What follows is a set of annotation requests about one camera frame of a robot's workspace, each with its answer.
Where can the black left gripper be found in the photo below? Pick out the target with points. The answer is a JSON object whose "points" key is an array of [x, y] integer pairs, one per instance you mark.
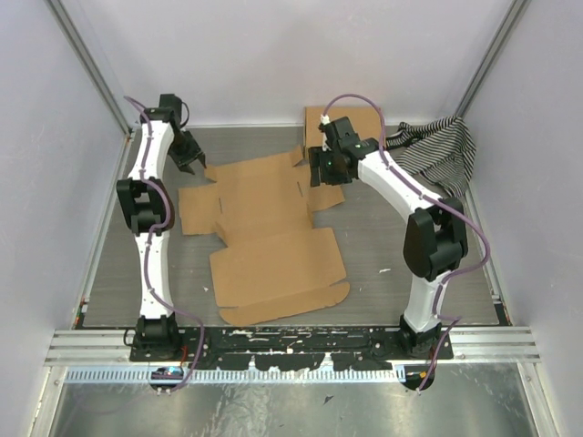
{"points": [[195, 153]]}

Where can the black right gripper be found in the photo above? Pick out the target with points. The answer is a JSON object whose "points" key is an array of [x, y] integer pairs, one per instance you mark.
{"points": [[317, 158]]}

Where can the brown cardboard box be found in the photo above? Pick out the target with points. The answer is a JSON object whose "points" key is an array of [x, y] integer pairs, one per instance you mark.
{"points": [[365, 121], [275, 263]]}

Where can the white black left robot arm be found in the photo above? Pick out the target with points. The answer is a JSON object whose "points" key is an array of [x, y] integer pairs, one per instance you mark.
{"points": [[149, 215]]}

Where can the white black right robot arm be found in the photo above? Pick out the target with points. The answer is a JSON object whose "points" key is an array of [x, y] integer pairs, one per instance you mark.
{"points": [[435, 239]]}

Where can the folded brown cardboard box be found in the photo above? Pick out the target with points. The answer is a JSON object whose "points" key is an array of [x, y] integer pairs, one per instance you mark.
{"points": [[365, 121]]}

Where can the striped black white cloth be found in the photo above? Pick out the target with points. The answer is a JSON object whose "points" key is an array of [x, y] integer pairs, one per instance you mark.
{"points": [[443, 152]]}

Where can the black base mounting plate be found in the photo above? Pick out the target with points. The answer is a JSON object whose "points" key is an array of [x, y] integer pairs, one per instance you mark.
{"points": [[359, 348]]}

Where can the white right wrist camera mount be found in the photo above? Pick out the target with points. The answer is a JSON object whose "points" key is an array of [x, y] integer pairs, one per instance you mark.
{"points": [[324, 122]]}

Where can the left aluminium corner post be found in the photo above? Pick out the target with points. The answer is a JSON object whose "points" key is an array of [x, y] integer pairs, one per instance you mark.
{"points": [[77, 29]]}

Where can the aluminium corner post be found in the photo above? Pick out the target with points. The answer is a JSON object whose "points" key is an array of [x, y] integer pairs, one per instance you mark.
{"points": [[77, 29], [505, 29]]}

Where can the aluminium front frame rail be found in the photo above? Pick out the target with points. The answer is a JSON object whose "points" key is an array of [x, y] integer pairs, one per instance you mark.
{"points": [[469, 344]]}

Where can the slotted grey cable duct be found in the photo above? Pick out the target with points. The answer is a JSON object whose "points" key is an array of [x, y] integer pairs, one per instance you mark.
{"points": [[151, 374]]}

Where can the right aluminium corner post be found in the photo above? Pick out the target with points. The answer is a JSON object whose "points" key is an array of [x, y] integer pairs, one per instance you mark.
{"points": [[505, 29]]}

